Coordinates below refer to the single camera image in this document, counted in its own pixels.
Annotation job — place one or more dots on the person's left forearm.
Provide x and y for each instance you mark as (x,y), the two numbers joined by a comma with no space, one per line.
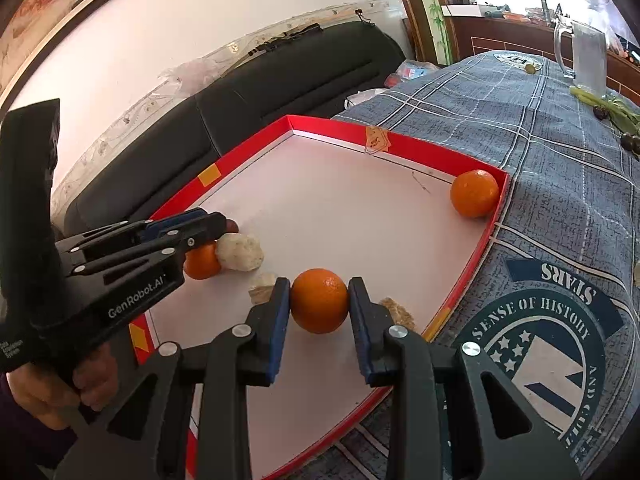
(20,445)

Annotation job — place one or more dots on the orange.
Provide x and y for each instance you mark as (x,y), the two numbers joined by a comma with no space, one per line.
(202,264)
(320,300)
(475,192)

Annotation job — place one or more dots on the red and white box lid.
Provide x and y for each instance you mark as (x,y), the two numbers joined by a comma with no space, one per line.
(350,200)

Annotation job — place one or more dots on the bamboo wall painting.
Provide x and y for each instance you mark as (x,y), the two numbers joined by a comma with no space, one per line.
(432,10)

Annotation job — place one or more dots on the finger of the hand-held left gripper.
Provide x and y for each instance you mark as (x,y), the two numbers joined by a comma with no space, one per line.
(175,219)
(200,232)

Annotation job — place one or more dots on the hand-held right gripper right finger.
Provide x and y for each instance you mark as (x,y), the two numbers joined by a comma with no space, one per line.
(361,330)

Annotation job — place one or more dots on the blue and red packets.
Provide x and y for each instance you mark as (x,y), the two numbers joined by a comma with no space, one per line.
(412,71)

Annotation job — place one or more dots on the dark jujube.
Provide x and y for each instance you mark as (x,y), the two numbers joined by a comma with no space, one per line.
(600,112)
(626,140)
(636,145)

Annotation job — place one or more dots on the green leafy stems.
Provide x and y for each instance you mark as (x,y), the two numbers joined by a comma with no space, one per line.
(622,110)

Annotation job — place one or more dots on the black sofa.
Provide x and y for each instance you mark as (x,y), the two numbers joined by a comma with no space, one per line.
(280,90)

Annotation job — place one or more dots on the person's left hand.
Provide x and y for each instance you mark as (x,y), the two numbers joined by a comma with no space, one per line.
(45,395)

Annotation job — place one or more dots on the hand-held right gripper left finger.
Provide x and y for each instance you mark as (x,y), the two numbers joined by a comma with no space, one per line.
(280,330)

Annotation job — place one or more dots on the red jujube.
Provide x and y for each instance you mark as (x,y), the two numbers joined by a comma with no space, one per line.
(231,225)

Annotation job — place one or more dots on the glass mug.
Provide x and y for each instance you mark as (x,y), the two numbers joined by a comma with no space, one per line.
(587,60)

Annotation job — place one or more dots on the white plastic bag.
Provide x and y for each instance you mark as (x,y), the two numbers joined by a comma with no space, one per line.
(370,96)

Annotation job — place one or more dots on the tan food chunk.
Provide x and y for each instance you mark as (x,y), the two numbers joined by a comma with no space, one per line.
(240,252)
(399,312)
(262,288)

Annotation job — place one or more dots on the clutter of tools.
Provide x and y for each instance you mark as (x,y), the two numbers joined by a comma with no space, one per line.
(530,7)

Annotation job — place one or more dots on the small green fruit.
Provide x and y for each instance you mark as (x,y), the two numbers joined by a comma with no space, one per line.
(530,68)

